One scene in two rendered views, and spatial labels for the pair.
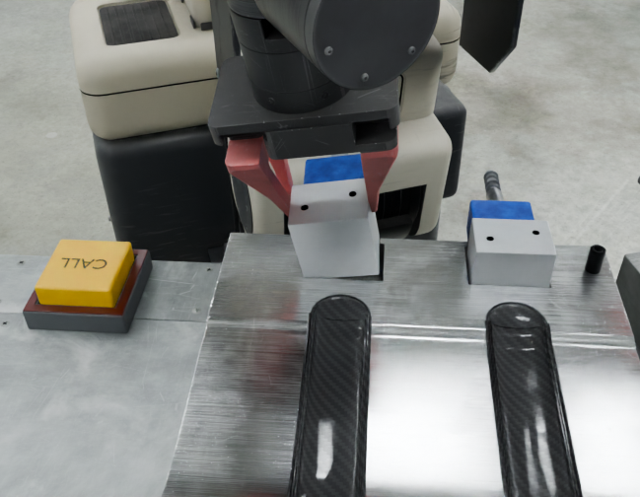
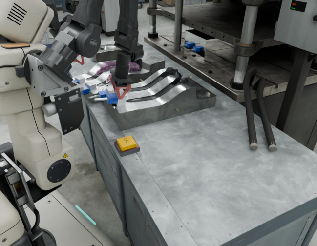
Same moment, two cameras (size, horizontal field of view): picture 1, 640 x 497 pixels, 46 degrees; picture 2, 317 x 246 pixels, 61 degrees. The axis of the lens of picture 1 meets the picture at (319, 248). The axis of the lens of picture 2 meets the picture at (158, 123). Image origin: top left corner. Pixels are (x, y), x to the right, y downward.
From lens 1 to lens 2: 127 cm
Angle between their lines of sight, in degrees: 90
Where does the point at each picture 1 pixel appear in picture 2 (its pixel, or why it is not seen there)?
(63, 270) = (130, 142)
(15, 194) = not seen: outside the picture
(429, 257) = not seen: hidden behind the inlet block
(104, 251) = (121, 140)
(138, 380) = (140, 134)
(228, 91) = (125, 80)
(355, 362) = (136, 99)
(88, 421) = (151, 135)
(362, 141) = not seen: hidden behind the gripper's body
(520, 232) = (109, 88)
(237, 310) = (135, 107)
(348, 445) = (147, 98)
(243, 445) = (153, 102)
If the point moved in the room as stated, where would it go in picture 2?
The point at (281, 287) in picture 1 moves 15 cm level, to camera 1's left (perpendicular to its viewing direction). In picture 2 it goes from (128, 105) to (145, 121)
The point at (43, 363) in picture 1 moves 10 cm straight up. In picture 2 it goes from (145, 145) to (144, 124)
